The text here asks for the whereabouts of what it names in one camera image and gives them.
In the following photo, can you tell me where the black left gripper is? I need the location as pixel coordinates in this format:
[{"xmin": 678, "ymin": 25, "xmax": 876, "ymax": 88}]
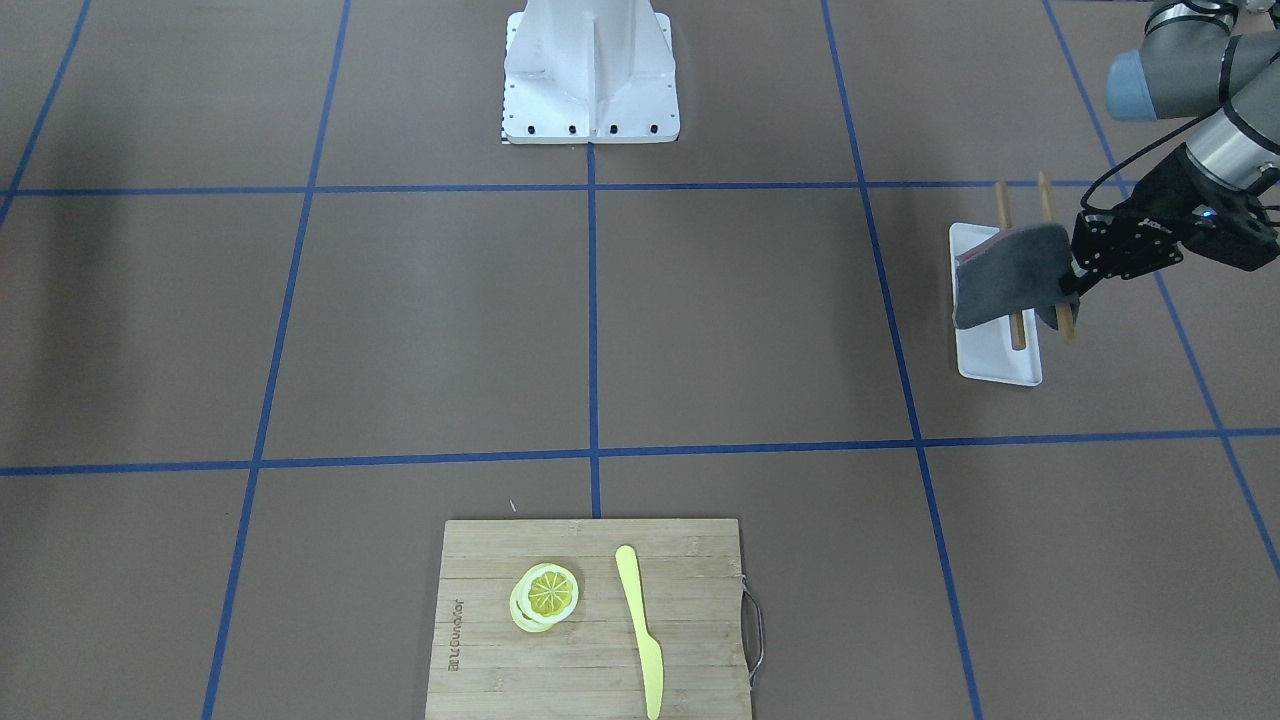
[{"xmin": 1059, "ymin": 145, "xmax": 1279, "ymax": 297}]

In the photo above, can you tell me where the grey wiping cloth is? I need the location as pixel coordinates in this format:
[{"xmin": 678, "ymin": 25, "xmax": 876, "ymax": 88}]
[{"xmin": 954, "ymin": 223, "xmax": 1080, "ymax": 331}]

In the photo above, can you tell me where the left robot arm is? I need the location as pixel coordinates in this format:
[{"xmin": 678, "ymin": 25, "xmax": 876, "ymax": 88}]
[{"xmin": 1060, "ymin": 1, "xmax": 1279, "ymax": 296}]

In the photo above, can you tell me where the wooden towel rack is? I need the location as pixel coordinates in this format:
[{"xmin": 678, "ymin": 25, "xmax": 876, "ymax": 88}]
[{"xmin": 995, "ymin": 169, "xmax": 1076, "ymax": 351}]

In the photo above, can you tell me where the white rectangular tray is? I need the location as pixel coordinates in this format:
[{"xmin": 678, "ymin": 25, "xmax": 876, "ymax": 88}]
[{"xmin": 948, "ymin": 222, "xmax": 1043, "ymax": 387}]

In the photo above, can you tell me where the yellow plastic knife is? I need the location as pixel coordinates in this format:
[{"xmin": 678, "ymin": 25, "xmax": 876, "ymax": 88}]
[{"xmin": 614, "ymin": 544, "xmax": 666, "ymax": 719}]

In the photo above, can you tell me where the yellow lemon slice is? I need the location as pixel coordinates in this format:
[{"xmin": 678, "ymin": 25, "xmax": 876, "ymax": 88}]
[{"xmin": 509, "ymin": 562, "xmax": 580, "ymax": 634}]

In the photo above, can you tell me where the bamboo cutting board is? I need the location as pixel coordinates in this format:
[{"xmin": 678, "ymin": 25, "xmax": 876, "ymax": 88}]
[{"xmin": 424, "ymin": 519, "xmax": 753, "ymax": 719}]

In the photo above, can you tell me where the black braided cable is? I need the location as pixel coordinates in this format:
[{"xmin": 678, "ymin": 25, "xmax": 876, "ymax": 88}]
[{"xmin": 1078, "ymin": 111, "xmax": 1216, "ymax": 217}]

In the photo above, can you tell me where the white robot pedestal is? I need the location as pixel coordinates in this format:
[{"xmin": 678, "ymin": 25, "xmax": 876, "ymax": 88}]
[{"xmin": 500, "ymin": 1, "xmax": 681, "ymax": 145}]

